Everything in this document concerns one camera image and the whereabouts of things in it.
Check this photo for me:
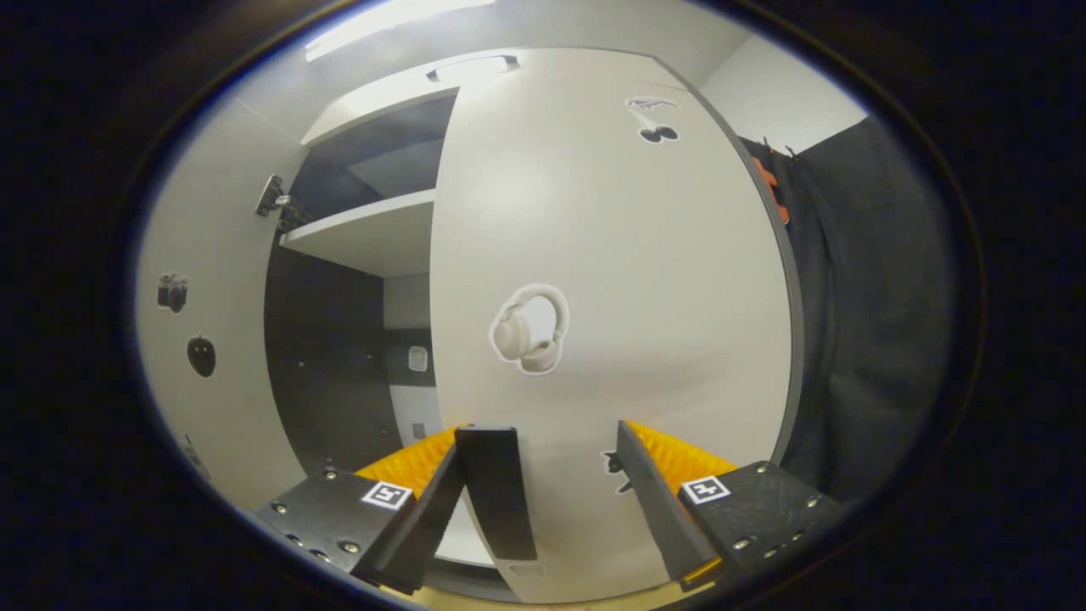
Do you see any metal door hinge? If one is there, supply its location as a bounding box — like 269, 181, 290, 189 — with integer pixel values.
255, 174, 294, 220

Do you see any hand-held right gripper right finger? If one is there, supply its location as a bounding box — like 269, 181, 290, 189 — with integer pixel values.
615, 420, 845, 592

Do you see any black backdrop cloth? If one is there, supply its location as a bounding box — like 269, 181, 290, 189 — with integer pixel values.
738, 115, 964, 510

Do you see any black door handle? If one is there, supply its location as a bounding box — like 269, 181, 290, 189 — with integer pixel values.
455, 426, 539, 561

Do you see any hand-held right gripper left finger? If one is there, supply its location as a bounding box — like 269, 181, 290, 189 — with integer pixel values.
255, 424, 467, 595

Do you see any white cabinet door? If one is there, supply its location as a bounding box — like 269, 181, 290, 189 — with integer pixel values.
428, 47, 805, 605
134, 98, 311, 510

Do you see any white cabinet shelf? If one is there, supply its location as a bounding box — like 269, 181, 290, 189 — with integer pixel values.
437, 501, 497, 568
280, 188, 438, 279

